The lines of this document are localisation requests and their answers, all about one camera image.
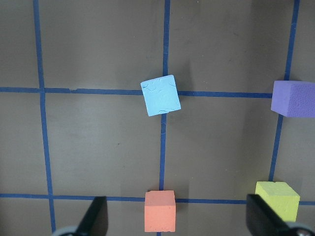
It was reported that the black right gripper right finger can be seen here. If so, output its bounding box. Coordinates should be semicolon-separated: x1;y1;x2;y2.
246;194;295;236

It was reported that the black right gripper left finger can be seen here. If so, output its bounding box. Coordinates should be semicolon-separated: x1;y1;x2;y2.
76;196;108;236

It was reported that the orange foam block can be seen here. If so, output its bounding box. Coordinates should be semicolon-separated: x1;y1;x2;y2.
144;190;176;233

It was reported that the purple foam block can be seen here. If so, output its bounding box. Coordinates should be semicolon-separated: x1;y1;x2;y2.
271;81;315;118

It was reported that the yellow foam block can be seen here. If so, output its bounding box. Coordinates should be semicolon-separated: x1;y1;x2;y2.
255;181;300;222

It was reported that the light blue foam block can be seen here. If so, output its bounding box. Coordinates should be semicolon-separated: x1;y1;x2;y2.
140;75;181;117

